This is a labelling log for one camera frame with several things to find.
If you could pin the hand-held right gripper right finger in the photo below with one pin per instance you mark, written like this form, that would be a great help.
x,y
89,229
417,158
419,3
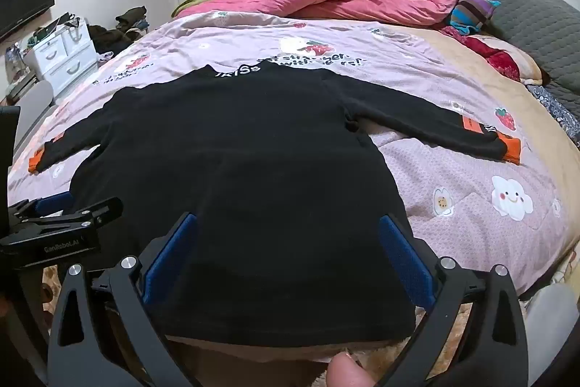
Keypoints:
x,y
403,260

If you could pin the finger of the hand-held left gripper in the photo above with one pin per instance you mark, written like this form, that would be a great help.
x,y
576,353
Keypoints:
x,y
93,212
54,203

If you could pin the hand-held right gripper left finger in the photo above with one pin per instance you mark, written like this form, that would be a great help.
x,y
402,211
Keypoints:
x,y
170,255

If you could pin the black sweater with orange cuffs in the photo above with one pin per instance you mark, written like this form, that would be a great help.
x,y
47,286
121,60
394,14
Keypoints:
x,y
253,187

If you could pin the dark clothes pile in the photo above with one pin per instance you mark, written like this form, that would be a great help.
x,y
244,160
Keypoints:
x,y
131,17

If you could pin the person's right hand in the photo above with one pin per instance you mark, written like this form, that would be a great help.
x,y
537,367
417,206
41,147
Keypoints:
x,y
351,371

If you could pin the tan fluffy clothing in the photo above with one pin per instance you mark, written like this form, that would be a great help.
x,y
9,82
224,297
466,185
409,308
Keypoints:
x,y
455,326

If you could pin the pink printed bed quilt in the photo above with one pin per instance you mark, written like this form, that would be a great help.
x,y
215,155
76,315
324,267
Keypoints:
x,y
430,169

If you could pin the white drawer chest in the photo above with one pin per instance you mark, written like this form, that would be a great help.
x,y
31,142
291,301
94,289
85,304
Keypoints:
x,y
59,51

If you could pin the light grey cloth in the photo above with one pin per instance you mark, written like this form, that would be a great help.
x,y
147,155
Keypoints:
x,y
548,314

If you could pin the beige blanket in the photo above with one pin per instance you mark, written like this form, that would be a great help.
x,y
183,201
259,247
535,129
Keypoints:
x,y
489,92

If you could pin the blue floral cloth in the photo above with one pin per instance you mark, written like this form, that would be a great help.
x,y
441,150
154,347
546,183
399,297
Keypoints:
x,y
557,106

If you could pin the red cloth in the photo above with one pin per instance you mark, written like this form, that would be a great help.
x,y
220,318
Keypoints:
x,y
496,56

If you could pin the striped colourful pillow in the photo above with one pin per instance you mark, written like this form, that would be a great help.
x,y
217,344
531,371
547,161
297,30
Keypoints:
x,y
471,13

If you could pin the grey quilted headboard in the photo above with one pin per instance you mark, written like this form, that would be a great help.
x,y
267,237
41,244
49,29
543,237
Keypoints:
x,y
521,6

